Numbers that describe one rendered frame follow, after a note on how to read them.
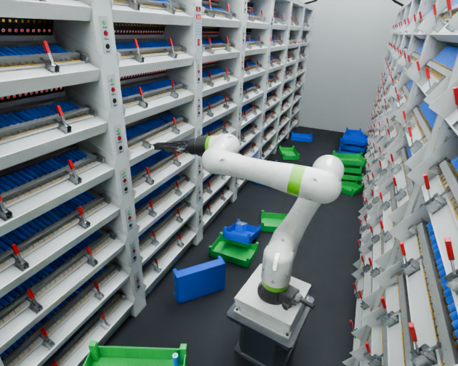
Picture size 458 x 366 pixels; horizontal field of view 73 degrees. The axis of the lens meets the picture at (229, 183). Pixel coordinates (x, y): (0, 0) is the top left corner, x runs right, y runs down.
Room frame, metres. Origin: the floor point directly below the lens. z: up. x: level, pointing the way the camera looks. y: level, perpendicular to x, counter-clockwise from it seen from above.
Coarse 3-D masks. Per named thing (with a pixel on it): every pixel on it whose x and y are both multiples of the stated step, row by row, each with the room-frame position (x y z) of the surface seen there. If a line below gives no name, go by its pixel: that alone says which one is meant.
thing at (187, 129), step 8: (176, 112) 1.89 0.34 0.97; (184, 112) 1.87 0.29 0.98; (184, 120) 1.84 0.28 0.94; (192, 120) 1.84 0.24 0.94; (168, 128) 1.70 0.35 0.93; (184, 128) 1.77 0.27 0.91; (192, 128) 1.81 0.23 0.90; (160, 136) 1.58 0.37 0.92; (168, 136) 1.61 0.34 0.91; (176, 136) 1.65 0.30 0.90; (184, 136) 1.74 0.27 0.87; (136, 144) 1.43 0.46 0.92; (152, 144) 1.48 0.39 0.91; (136, 152) 1.36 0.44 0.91; (144, 152) 1.38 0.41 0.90; (152, 152) 1.45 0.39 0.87; (136, 160) 1.34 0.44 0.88
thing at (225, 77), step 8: (208, 64) 2.38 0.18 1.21; (216, 64) 2.50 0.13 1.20; (224, 64) 2.53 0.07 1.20; (208, 72) 2.08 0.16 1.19; (216, 72) 2.35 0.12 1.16; (224, 72) 2.42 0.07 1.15; (232, 72) 2.49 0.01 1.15; (208, 80) 2.16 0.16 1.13; (216, 80) 2.22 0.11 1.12; (224, 80) 2.32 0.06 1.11; (232, 80) 2.39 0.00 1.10; (208, 88) 2.02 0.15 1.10; (216, 88) 2.12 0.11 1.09; (224, 88) 2.26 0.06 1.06
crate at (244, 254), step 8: (216, 240) 1.84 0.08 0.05; (224, 240) 1.90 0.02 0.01; (232, 240) 1.88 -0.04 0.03; (216, 248) 1.81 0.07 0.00; (224, 248) 1.81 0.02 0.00; (232, 248) 1.82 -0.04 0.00; (240, 248) 1.82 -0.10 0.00; (248, 248) 1.82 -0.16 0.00; (256, 248) 1.76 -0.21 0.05; (216, 256) 1.71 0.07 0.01; (224, 256) 1.69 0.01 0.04; (232, 256) 1.67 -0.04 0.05; (240, 256) 1.73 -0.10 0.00; (248, 256) 1.73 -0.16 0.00; (240, 264) 1.64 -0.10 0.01; (248, 264) 1.62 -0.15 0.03
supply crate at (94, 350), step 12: (96, 348) 0.63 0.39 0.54; (108, 348) 0.64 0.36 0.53; (120, 348) 0.64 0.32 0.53; (132, 348) 0.64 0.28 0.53; (144, 348) 0.64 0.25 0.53; (156, 348) 0.64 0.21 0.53; (168, 348) 0.64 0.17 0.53; (180, 348) 0.62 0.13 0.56; (96, 360) 0.62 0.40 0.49; (108, 360) 0.63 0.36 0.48; (120, 360) 0.63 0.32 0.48; (132, 360) 0.63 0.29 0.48; (144, 360) 0.63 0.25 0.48; (156, 360) 0.63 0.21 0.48; (168, 360) 0.63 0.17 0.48; (180, 360) 0.62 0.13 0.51
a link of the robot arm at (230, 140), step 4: (212, 136) 1.30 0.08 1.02; (216, 136) 1.29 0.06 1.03; (220, 136) 1.27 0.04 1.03; (224, 136) 1.26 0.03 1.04; (228, 136) 1.26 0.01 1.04; (232, 136) 1.26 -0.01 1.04; (208, 140) 1.28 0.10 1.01; (212, 140) 1.27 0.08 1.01; (216, 140) 1.25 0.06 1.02; (220, 140) 1.22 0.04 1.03; (224, 140) 1.22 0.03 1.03; (228, 140) 1.23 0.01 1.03; (232, 140) 1.24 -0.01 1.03; (236, 140) 1.26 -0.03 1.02; (208, 144) 1.26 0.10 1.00; (212, 144) 1.25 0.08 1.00; (224, 144) 1.20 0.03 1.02; (228, 144) 1.21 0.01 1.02; (232, 144) 1.22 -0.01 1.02; (236, 144) 1.24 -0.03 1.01; (232, 148) 1.20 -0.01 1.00; (236, 148) 1.23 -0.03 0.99; (236, 152) 1.24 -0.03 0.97
